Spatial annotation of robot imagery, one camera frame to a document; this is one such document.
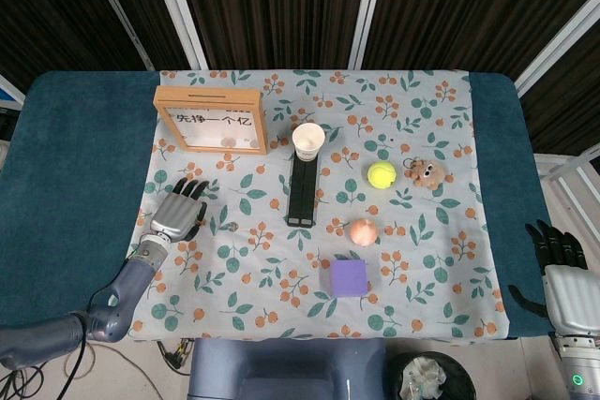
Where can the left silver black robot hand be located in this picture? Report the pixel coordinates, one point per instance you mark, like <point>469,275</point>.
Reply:
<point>175,215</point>

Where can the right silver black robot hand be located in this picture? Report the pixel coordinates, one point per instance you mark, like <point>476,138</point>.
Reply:
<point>574,299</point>

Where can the small metal coin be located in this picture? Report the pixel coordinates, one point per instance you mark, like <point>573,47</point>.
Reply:
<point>233,141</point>
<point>225,141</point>
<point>232,226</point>

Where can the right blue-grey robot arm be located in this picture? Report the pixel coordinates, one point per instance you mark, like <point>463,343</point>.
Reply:
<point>579,372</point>

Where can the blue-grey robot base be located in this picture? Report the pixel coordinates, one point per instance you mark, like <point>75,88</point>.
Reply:
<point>281,367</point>

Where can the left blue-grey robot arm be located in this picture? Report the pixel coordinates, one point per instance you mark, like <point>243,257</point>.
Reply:
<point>131,283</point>

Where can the floral print tablecloth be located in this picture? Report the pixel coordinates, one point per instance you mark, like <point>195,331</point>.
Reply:
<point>262,278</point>

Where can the black rectangular stand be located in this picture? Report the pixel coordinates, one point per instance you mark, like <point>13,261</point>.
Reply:
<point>302,194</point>

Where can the black trash bin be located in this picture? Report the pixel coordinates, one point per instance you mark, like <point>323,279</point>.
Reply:
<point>461,374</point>

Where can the black plug cluster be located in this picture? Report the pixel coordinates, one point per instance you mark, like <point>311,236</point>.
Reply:
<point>175,358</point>

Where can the white paper cup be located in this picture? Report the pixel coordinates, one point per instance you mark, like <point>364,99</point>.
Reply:
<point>308,140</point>

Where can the crumpled white paper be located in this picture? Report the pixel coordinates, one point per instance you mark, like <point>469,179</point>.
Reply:
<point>424,376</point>

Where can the purple foam cube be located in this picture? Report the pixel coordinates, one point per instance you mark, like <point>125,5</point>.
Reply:
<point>347,278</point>

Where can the peach toy fruit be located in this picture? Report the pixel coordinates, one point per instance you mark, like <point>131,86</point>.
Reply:
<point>364,232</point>

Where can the white blue panel edge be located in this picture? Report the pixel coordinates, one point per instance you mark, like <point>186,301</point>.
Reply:
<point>9,95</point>

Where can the yellow tennis ball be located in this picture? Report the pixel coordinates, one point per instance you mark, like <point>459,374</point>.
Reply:
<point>381,175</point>

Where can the wooden coin box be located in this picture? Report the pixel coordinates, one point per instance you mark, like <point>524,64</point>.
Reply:
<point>211,96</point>

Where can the white aluminium frame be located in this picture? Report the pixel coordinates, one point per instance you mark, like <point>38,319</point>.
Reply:
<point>548,166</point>

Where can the white partition post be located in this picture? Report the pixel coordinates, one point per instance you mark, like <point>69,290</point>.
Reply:
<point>369,9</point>
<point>178,9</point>
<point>119,9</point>
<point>558,48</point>

